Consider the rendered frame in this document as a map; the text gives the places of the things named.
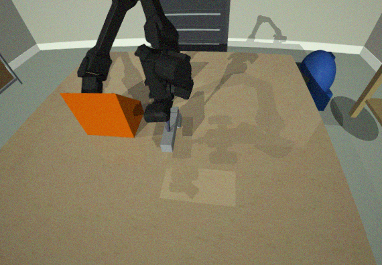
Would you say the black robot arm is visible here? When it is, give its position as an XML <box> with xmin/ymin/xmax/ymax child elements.
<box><xmin>77</xmin><ymin>0</ymin><xmax>194</xmax><ymax>100</ymax></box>

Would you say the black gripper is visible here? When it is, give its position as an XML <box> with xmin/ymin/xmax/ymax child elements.
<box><xmin>144</xmin><ymin>78</ymin><xmax>174</xmax><ymax>123</ymax></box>

